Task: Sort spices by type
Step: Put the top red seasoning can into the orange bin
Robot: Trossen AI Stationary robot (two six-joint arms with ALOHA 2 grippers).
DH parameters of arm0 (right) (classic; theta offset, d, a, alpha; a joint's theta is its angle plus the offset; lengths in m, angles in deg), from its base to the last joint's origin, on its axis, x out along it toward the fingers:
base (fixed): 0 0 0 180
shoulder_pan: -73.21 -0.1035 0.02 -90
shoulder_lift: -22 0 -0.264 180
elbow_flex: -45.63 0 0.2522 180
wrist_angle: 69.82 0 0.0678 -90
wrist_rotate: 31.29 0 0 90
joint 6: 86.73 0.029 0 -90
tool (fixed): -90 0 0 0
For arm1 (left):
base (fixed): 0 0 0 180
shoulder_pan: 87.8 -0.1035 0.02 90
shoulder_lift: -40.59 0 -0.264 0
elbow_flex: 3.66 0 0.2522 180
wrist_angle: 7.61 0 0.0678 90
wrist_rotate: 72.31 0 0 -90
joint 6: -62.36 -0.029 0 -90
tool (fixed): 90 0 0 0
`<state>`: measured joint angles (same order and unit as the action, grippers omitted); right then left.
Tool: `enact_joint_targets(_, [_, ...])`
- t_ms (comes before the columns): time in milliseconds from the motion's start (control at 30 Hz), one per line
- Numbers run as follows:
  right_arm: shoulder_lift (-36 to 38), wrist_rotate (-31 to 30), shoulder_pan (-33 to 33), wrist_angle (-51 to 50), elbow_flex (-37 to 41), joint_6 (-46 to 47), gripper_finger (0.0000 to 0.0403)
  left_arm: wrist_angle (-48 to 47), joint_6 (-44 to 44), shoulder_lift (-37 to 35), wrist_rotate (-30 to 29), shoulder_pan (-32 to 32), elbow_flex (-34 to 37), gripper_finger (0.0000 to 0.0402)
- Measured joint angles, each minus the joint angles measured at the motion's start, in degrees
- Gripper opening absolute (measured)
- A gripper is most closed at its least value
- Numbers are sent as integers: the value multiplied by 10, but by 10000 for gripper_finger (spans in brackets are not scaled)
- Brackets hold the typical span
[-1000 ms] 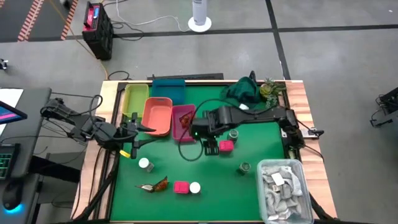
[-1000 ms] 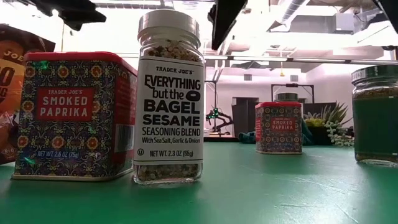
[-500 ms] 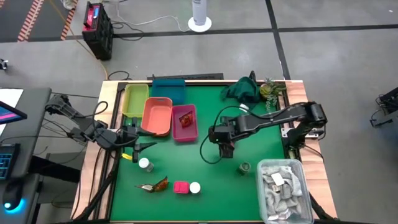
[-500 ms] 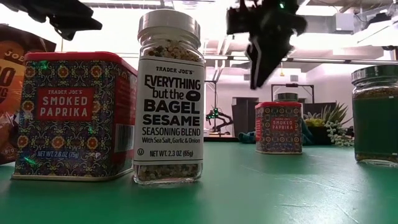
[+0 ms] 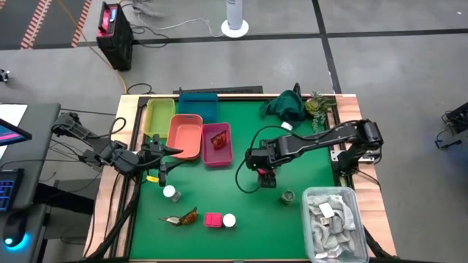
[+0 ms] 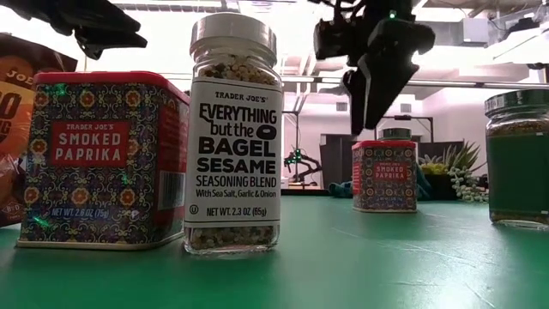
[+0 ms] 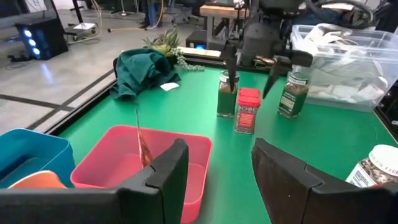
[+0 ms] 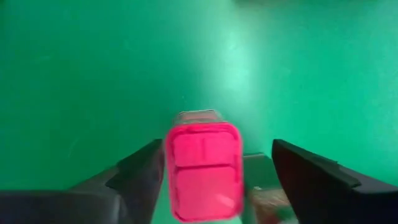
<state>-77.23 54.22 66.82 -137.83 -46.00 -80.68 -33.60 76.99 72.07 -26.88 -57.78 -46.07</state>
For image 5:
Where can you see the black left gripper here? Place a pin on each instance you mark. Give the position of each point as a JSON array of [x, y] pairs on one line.
[[151, 153]]

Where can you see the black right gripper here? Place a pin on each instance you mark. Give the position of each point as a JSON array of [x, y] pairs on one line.
[[263, 155]]

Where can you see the green-lid glass spice jar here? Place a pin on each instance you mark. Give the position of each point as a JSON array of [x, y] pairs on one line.
[[287, 197]]

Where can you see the white-lid spice jar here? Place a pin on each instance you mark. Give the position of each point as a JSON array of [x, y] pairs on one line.
[[171, 192]]

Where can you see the pink-lid spice jar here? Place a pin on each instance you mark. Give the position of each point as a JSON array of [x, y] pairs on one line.
[[213, 220]]

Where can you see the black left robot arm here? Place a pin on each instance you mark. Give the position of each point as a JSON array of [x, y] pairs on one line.
[[109, 153]]

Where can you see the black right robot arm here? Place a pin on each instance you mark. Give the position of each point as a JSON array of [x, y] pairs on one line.
[[321, 137]]

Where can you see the yellow tag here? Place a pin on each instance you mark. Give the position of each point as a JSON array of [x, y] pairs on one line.
[[152, 179]]

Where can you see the orange plastic bin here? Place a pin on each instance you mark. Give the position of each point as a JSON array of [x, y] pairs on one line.
[[184, 137]]

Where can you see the green table mat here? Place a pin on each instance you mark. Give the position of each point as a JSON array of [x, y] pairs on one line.
[[226, 197]]

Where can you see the yellow-green plastic bin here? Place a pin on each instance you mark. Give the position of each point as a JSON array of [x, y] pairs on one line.
[[159, 117]]

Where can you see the pink plastic bin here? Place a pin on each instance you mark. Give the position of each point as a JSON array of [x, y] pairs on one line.
[[217, 155]]

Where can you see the white round disc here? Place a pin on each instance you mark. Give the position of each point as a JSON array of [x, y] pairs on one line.
[[229, 220]]

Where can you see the small white cap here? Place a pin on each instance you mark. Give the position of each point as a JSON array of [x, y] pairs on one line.
[[286, 126]]

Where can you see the blue plastic bin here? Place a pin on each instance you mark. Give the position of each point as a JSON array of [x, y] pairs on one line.
[[199, 106]]

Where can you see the white sachet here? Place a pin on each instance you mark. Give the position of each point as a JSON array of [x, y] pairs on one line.
[[326, 210]]

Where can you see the dark green cloth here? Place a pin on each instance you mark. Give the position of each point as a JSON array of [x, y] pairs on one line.
[[287, 106]]

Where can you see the grey towel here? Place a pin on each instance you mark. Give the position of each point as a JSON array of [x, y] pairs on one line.
[[329, 233]]

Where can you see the black support strut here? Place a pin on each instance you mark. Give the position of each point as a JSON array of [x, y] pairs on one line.
[[113, 224]]

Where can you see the black power strip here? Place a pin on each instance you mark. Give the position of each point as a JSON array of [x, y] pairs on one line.
[[219, 90]]

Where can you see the artificial succulent plant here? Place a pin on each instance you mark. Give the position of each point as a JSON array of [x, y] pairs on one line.
[[319, 106]]

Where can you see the clear plastic container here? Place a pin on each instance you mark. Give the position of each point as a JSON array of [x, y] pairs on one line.
[[360, 226]]

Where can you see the grey desk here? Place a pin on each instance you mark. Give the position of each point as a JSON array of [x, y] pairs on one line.
[[40, 146]]

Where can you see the black and red case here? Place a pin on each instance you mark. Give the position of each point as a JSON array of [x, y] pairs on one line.
[[117, 40]]

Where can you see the computer monitor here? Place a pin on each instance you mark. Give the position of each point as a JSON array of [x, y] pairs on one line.
[[12, 133]]

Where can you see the backlit black keyboard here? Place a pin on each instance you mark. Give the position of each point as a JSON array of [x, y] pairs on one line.
[[9, 190]]

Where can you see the white paper sheet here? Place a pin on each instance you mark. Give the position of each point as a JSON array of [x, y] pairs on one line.
[[11, 114]]

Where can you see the black computer mouse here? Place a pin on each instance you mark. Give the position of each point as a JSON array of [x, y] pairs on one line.
[[14, 228]]

